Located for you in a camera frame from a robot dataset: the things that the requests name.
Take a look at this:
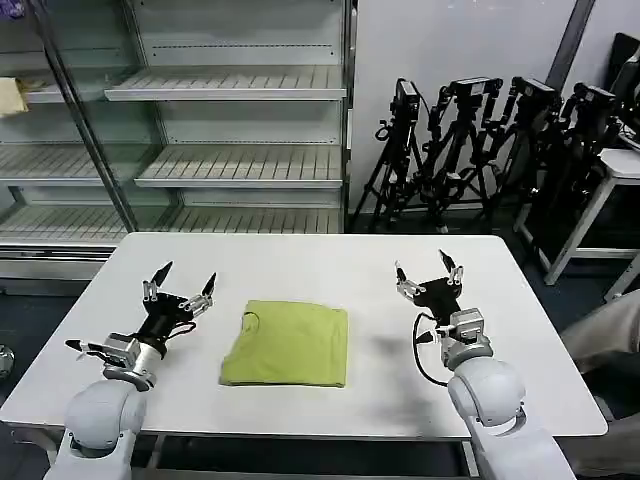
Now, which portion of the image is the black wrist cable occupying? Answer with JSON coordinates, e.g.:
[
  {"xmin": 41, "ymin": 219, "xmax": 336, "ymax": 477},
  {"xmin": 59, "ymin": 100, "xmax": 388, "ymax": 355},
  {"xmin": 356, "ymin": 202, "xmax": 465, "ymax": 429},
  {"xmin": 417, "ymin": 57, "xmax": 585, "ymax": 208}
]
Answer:
[
  {"xmin": 167, "ymin": 321, "xmax": 198, "ymax": 342},
  {"xmin": 411, "ymin": 311, "xmax": 452, "ymax": 387}
]

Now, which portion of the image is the person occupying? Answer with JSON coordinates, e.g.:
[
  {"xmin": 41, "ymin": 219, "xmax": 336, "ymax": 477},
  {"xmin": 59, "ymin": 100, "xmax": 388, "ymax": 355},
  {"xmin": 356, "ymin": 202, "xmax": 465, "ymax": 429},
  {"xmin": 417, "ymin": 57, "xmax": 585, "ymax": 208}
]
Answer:
[{"xmin": 559, "ymin": 294, "xmax": 640, "ymax": 375}]

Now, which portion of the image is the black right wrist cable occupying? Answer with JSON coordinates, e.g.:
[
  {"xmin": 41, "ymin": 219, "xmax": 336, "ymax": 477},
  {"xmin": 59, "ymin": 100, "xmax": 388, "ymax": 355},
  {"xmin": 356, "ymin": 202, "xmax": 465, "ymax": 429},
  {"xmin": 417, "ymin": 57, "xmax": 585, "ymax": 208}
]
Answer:
[{"xmin": 411, "ymin": 311, "xmax": 452, "ymax": 387}]

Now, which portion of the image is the black chair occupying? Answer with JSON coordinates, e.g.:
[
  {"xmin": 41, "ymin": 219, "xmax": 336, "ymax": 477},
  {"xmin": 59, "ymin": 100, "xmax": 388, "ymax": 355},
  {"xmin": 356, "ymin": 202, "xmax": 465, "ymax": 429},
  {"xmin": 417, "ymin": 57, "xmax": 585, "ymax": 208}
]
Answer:
[{"xmin": 608, "ymin": 32, "xmax": 640, "ymax": 151}]

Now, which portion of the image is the purple item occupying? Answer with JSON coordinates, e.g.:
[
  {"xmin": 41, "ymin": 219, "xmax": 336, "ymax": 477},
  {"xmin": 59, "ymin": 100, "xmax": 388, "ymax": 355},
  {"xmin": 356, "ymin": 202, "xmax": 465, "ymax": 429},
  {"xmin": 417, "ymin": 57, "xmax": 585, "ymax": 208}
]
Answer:
[{"xmin": 0, "ymin": 0, "xmax": 32, "ymax": 24}]

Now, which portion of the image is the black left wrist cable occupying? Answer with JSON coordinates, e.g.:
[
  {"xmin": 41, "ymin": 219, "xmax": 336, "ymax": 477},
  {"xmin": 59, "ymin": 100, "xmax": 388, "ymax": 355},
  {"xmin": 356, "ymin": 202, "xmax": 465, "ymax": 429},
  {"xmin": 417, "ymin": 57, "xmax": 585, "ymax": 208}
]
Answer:
[{"xmin": 167, "ymin": 321, "xmax": 198, "ymax": 342}]

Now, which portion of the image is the black tripod with wide camera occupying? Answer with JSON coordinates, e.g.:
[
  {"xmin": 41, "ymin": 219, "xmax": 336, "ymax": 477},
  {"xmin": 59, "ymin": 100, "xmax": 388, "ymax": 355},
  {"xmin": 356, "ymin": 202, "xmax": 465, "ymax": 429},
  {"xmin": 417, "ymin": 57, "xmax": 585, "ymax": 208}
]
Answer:
[{"xmin": 423, "ymin": 76, "xmax": 505, "ymax": 236}]

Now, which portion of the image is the dark round object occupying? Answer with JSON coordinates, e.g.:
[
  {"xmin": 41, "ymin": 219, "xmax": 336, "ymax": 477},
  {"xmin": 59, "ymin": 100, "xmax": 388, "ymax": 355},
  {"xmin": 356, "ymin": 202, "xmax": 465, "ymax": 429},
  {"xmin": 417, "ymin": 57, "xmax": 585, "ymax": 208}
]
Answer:
[{"xmin": 0, "ymin": 344, "xmax": 16, "ymax": 387}]

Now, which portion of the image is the grey slanted wall pole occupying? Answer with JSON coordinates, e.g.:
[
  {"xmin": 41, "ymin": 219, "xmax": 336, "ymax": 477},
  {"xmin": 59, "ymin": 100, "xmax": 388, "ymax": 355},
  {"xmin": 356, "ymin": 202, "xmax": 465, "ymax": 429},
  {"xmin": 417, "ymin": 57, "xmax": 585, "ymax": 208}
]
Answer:
[{"xmin": 546, "ymin": 0, "xmax": 597, "ymax": 92}]

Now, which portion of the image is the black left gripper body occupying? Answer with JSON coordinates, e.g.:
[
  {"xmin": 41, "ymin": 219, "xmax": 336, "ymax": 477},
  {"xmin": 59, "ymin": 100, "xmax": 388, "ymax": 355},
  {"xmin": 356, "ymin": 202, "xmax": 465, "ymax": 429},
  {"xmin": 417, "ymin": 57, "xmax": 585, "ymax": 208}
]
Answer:
[{"xmin": 136, "ymin": 291, "xmax": 195, "ymax": 352}]

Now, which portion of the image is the glass door with metal frame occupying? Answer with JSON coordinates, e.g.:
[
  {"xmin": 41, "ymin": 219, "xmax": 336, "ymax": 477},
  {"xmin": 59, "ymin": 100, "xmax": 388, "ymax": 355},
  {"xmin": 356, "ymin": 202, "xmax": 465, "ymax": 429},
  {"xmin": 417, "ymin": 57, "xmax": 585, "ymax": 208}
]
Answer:
[{"xmin": 39, "ymin": 0, "xmax": 182, "ymax": 236}]

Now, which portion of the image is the black tripod with box camera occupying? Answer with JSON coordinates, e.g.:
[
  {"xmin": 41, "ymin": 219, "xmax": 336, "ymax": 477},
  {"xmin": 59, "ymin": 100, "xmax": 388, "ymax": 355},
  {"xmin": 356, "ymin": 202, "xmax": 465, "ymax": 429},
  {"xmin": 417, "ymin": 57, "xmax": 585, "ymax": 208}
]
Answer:
[{"xmin": 347, "ymin": 78, "xmax": 442, "ymax": 234}]

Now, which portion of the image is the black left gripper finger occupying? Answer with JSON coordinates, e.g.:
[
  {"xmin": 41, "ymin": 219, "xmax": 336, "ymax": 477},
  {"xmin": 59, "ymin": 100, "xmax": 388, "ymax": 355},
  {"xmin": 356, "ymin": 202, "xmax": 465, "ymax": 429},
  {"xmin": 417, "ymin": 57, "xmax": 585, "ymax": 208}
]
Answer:
[
  {"xmin": 141, "ymin": 259, "xmax": 175, "ymax": 303},
  {"xmin": 178, "ymin": 271, "xmax": 219, "ymax": 316}
]

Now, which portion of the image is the green shirt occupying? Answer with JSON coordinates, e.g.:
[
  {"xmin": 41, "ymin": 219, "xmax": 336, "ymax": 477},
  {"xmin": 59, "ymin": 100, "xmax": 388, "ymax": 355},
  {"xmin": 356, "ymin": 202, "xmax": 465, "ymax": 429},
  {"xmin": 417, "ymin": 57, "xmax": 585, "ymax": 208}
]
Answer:
[{"xmin": 218, "ymin": 298, "xmax": 350, "ymax": 389}]

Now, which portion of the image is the white empty display shelf rack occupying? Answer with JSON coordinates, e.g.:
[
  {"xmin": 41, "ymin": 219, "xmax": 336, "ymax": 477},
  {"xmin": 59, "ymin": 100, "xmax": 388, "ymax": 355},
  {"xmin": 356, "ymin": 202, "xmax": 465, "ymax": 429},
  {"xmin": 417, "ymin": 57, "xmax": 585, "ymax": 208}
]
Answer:
[{"xmin": 0, "ymin": 0, "xmax": 359, "ymax": 297}]

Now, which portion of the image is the pale yellow sheet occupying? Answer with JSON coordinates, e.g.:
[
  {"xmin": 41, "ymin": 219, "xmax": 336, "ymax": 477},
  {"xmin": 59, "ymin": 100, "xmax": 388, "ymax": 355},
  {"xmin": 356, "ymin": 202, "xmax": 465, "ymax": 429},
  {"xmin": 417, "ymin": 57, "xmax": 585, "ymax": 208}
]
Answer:
[{"xmin": 0, "ymin": 77, "xmax": 31, "ymax": 118}]

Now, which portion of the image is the white side table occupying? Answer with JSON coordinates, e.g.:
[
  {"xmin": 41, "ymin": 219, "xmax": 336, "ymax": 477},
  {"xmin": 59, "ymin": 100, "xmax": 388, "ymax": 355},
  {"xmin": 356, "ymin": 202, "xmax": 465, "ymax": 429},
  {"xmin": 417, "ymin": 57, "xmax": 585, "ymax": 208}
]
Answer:
[{"xmin": 514, "ymin": 147, "xmax": 640, "ymax": 304}]

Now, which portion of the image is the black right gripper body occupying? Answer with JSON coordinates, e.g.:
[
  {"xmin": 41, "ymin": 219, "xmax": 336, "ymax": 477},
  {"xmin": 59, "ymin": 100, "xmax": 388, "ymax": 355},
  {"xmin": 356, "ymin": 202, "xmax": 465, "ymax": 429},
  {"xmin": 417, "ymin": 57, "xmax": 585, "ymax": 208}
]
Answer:
[{"xmin": 416, "ymin": 276, "xmax": 462, "ymax": 325}]

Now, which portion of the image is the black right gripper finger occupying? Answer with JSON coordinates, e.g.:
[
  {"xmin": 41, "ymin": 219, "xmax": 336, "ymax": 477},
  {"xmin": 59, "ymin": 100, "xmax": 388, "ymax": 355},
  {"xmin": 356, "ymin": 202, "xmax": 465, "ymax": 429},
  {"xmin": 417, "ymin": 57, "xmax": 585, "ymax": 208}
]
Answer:
[
  {"xmin": 438, "ymin": 248, "xmax": 465, "ymax": 289},
  {"xmin": 393, "ymin": 259, "xmax": 426, "ymax": 301}
]

